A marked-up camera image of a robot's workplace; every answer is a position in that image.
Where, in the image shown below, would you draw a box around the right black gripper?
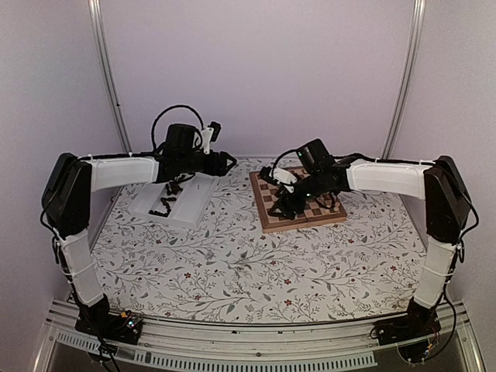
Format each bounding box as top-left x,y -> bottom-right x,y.
268,170 -> 326,219

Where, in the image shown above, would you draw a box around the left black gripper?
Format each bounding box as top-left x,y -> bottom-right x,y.
180,150 -> 238,177

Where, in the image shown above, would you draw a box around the wooden chess board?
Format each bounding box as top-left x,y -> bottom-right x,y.
250,170 -> 347,233

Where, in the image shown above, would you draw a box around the white plastic tray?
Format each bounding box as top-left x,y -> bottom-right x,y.
129,174 -> 220,229

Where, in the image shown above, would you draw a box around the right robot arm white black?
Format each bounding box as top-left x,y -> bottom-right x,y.
260,139 -> 477,338

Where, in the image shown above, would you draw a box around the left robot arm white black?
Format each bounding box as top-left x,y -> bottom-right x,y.
40,122 -> 236,336

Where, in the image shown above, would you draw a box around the dark chess pieces in tray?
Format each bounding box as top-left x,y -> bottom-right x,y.
148,181 -> 183,218

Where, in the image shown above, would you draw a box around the floral table cloth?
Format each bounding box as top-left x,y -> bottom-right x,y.
92,159 -> 425,323

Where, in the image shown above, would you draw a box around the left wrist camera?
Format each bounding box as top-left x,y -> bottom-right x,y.
201,122 -> 222,154

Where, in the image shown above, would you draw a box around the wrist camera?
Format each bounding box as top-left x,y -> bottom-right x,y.
259,167 -> 298,193
201,122 -> 222,154

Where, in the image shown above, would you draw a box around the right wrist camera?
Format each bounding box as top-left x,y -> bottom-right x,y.
259,167 -> 298,193

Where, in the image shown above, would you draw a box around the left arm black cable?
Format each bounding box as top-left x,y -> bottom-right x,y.
150,104 -> 205,152

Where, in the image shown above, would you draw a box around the aluminium front rail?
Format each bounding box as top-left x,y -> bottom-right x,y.
33,300 -> 490,371

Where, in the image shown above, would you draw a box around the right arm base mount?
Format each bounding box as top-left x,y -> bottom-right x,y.
369,315 -> 441,364

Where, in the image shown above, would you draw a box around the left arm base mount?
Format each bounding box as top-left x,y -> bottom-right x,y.
75,308 -> 143,345

